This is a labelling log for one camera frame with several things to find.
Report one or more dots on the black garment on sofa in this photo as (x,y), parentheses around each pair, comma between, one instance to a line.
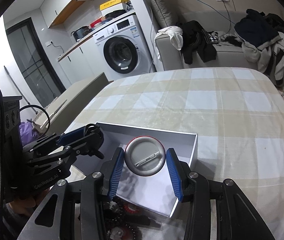
(196,39)

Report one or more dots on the white garment on armrest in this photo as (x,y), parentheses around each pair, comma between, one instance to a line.
(175,34)

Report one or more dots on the dark clothes pile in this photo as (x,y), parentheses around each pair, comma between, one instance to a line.
(262,38)

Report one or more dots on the purple plastic bag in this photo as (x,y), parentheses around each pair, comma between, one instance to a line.
(27,133)

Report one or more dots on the grey open cardboard box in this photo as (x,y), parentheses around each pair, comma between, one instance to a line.
(145,179)

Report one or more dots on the white washing machine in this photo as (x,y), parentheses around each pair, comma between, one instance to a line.
(123,48)

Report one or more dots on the black claw hair clip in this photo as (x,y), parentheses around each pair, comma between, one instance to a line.
(92,129)

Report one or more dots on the red white small trinket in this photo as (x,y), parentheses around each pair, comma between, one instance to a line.
(131,209)

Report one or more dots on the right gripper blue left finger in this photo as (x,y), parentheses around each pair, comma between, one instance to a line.
(55,216)

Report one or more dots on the left human hand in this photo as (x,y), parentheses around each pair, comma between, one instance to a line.
(27,206)

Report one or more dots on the yellow box on washer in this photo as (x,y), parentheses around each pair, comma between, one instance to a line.
(113,5)

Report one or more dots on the round pin badge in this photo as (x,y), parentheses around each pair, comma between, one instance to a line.
(145,156)

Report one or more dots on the beige cardboard box left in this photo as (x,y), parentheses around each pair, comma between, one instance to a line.
(64,109)

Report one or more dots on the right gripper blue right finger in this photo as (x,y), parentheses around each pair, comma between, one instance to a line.
(237,218)

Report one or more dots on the black cooking pot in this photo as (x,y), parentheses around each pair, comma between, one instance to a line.
(81,33)

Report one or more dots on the grey striped pillow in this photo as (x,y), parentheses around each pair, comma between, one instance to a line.
(164,13)

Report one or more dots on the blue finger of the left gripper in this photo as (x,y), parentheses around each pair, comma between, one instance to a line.
(70,137)
(89,145)

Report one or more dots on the grey sofa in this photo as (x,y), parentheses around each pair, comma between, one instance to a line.
(228,46)

